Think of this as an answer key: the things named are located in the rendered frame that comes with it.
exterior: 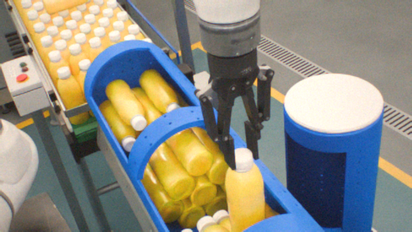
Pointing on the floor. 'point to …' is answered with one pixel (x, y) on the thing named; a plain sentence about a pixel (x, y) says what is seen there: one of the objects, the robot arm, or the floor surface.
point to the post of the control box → (59, 169)
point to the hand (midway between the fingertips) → (240, 145)
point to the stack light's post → (178, 7)
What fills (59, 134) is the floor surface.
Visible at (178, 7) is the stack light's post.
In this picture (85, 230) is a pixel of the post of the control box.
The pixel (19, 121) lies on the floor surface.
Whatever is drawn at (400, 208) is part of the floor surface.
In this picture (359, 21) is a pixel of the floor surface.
